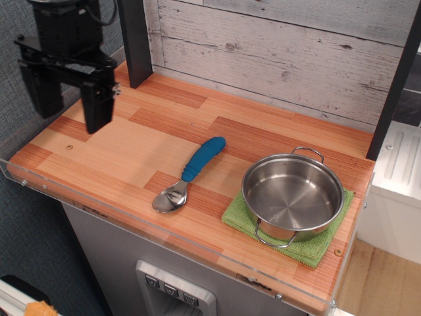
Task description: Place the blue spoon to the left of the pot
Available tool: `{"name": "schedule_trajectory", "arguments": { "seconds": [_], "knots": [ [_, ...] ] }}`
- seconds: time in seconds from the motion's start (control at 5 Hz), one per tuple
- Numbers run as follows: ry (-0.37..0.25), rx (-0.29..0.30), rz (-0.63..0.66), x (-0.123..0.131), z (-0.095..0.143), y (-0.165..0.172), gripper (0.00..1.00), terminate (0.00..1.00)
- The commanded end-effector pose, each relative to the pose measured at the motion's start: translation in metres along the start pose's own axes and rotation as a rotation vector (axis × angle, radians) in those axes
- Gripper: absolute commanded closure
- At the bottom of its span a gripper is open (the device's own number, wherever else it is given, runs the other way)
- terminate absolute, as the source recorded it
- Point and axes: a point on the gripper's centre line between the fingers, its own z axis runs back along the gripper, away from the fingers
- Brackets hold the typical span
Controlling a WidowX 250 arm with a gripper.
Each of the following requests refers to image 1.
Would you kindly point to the dark right vertical post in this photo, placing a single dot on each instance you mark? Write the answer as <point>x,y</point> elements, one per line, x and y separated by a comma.
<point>399,80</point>

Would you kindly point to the orange object at corner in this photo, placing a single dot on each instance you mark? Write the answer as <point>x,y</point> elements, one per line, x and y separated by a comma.
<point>40,309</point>

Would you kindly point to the green folded cloth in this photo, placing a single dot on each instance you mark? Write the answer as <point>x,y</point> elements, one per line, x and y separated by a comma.
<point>309,252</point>

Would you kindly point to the white and black box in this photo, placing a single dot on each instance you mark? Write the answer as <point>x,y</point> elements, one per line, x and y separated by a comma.
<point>16,294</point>

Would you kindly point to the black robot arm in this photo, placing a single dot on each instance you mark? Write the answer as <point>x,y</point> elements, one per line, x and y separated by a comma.
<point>67,50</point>

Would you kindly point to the blue handled metal spoon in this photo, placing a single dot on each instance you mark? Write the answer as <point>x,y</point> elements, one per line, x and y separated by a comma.
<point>174,197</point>

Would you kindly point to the white toy sink unit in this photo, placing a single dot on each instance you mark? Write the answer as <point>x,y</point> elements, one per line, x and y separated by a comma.
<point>390,219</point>

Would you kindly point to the grey toy fridge cabinet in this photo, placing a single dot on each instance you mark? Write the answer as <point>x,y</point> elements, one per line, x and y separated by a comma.
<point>113,251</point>

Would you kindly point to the stainless steel pan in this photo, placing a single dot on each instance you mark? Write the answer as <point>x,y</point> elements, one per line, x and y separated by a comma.
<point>291,197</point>

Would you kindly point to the clear acrylic edge guard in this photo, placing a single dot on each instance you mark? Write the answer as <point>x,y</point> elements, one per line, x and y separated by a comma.
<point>156,128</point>

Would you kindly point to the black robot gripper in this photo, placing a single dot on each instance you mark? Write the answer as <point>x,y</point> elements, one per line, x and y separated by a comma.
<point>67,50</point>

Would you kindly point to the silver dispenser button panel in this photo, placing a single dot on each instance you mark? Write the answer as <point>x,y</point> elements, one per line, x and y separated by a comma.
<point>168,294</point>

